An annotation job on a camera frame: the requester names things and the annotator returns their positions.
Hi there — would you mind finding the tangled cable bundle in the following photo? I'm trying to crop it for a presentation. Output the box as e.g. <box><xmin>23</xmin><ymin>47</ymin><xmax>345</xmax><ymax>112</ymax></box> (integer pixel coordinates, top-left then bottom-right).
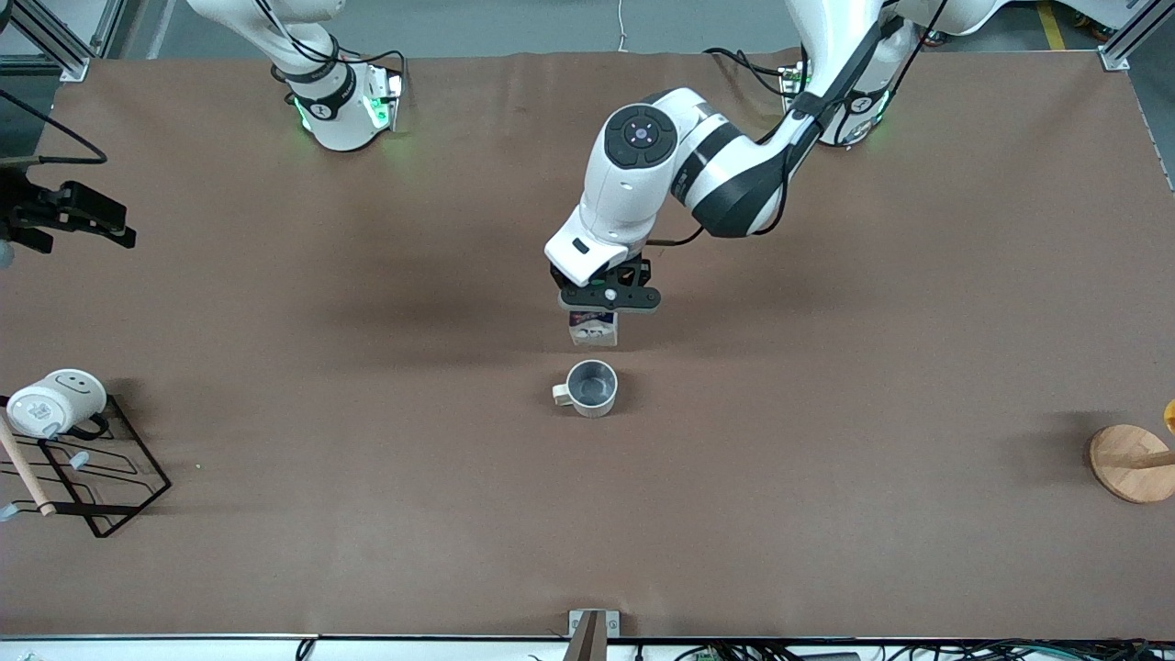
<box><xmin>633</xmin><ymin>640</ymin><xmax>1175</xmax><ymax>661</ymax></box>

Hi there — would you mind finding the round wooden stand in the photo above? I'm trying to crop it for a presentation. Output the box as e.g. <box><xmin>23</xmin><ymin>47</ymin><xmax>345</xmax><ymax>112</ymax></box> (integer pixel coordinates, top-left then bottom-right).
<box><xmin>1090</xmin><ymin>424</ymin><xmax>1175</xmax><ymax>504</ymax></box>

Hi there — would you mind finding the grey ceramic cup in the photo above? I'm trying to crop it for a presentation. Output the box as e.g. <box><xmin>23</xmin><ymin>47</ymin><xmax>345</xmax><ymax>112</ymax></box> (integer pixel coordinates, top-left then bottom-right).
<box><xmin>552</xmin><ymin>360</ymin><xmax>619</xmax><ymax>419</ymax></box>

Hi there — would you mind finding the brown table cover sheet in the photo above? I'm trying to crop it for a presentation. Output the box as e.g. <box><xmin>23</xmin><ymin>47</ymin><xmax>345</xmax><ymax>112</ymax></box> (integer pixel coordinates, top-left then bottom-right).
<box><xmin>0</xmin><ymin>50</ymin><xmax>1175</xmax><ymax>640</ymax></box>

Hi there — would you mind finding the white smiley face mug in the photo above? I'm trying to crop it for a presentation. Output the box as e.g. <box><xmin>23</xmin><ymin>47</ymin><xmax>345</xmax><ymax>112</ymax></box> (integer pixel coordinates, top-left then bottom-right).
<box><xmin>6</xmin><ymin>369</ymin><xmax>108</xmax><ymax>440</ymax></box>

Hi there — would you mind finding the black base cable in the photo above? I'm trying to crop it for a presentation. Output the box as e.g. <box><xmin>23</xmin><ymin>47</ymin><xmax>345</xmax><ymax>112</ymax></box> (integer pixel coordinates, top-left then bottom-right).
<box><xmin>705</xmin><ymin>48</ymin><xmax>804</xmax><ymax>98</ymax></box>

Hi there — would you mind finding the wooden rod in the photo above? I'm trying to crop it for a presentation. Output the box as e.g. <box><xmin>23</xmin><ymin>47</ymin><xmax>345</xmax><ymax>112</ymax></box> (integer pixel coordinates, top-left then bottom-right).
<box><xmin>0</xmin><ymin>413</ymin><xmax>57</xmax><ymax>518</ymax></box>

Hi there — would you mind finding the blue white milk carton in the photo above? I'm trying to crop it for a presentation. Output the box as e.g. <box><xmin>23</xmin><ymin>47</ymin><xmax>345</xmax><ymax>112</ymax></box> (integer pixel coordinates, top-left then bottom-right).
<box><xmin>567</xmin><ymin>310</ymin><xmax>620</xmax><ymax>348</ymax></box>

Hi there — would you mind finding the black wire rack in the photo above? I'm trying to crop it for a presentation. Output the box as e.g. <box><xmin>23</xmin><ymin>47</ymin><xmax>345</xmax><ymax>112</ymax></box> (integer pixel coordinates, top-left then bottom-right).
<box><xmin>0</xmin><ymin>393</ymin><xmax>173</xmax><ymax>539</ymax></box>

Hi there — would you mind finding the metal table bracket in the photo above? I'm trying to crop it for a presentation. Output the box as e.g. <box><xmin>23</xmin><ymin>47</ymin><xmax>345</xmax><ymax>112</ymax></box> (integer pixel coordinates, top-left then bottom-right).
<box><xmin>568</xmin><ymin>610</ymin><xmax>621</xmax><ymax>661</ymax></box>

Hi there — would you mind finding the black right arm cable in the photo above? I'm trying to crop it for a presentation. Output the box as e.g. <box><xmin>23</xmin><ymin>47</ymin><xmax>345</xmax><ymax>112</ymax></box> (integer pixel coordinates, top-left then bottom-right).
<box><xmin>0</xmin><ymin>87</ymin><xmax>110</xmax><ymax>167</ymax></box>

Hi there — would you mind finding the aluminium frame profile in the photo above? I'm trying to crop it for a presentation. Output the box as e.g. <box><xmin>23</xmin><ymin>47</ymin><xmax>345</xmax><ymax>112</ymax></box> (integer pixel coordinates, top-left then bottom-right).
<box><xmin>0</xmin><ymin>0</ymin><xmax>125</xmax><ymax>82</ymax></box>
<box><xmin>1097</xmin><ymin>0</ymin><xmax>1175</xmax><ymax>73</ymax></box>

